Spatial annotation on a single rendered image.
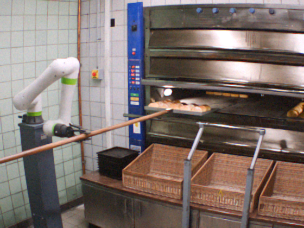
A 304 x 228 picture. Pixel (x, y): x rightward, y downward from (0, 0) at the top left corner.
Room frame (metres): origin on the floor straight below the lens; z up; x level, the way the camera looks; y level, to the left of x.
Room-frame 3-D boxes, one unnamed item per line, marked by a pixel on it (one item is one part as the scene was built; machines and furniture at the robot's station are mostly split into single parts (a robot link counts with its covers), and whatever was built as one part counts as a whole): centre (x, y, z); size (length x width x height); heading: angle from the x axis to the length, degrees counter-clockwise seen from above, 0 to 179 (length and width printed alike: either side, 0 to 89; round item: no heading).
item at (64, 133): (2.30, 0.54, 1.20); 0.09 x 0.07 x 0.08; 57
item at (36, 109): (2.57, 0.88, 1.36); 0.16 x 0.13 x 0.19; 164
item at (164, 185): (2.95, -0.11, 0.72); 0.56 x 0.49 x 0.28; 57
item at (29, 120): (2.61, 0.93, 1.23); 0.26 x 0.15 x 0.06; 60
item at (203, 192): (2.61, -0.61, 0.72); 0.56 x 0.49 x 0.28; 56
